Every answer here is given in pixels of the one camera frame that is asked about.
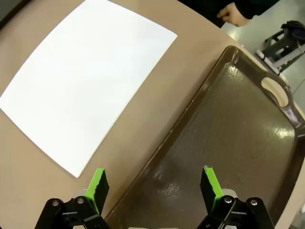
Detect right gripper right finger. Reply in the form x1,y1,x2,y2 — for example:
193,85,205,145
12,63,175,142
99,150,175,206
196,166,276,229

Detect person's left hand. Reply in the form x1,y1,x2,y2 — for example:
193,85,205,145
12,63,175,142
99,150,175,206
217,4,250,27

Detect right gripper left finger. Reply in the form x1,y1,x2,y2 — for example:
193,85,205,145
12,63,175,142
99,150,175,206
34,168,112,229

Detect person's torso in black sweater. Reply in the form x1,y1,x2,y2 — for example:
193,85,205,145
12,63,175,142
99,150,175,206
177,0,226,28

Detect brown plastic serving tray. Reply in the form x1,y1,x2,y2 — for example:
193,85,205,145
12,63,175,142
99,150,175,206
0,0,31,29
104,45,305,229

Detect white A4 paper stack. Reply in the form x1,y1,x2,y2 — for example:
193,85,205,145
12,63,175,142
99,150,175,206
0,0,178,178

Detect person's black-sleeved left forearm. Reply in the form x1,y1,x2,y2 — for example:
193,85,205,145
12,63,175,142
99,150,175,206
234,0,280,20

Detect black cloth bundle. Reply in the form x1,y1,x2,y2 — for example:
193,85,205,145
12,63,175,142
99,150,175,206
280,21,305,46

